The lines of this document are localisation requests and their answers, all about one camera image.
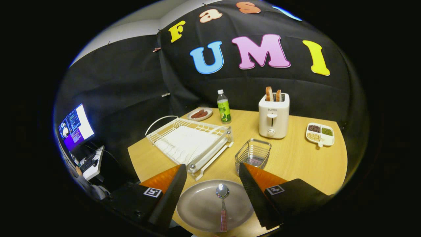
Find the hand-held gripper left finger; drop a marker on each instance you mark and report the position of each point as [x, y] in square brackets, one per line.
[169, 200]

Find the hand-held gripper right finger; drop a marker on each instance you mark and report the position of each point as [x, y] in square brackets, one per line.
[253, 197]

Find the grey round plate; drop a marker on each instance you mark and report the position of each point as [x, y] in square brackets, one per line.
[200, 207]

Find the small beige plate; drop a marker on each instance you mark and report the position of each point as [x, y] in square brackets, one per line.
[209, 111]

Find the white toaster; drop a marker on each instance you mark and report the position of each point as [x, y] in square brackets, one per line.
[279, 121]

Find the white side desk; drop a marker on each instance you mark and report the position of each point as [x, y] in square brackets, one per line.
[95, 169]

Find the pile of yellow beans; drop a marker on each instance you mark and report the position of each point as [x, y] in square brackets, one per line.
[313, 137]

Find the black keyboard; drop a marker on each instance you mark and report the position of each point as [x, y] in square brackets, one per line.
[88, 163]

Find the red sausage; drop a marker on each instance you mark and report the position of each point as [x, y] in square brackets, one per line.
[203, 115]
[196, 114]

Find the green label drink bottle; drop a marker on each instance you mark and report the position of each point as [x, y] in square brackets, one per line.
[224, 110]

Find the pile of dark red beans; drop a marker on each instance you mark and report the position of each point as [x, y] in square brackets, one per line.
[314, 128]

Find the white divided snack tray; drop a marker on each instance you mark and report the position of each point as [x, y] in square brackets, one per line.
[328, 141]

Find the pile of green beans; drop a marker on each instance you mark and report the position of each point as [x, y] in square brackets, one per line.
[327, 131]

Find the toasted bread slice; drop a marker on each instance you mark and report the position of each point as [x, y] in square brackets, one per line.
[278, 95]
[269, 93]

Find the black backdrop cloth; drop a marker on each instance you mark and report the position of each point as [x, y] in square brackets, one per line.
[131, 92]

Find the computer monitor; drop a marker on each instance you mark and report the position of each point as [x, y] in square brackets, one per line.
[80, 126]

